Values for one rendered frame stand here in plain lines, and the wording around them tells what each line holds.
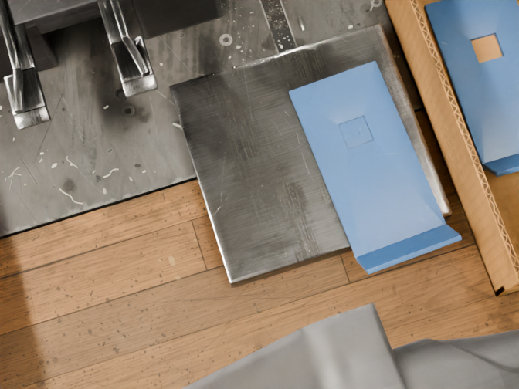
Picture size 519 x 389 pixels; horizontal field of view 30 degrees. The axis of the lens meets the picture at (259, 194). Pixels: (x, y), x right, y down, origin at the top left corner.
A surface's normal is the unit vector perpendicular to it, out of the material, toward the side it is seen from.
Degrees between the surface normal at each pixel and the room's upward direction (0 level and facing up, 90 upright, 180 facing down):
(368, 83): 0
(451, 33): 0
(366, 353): 13
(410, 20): 90
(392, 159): 0
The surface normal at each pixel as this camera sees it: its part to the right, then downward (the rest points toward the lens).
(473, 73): -0.02, -0.25
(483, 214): -0.95, 0.29
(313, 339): -0.50, -0.05
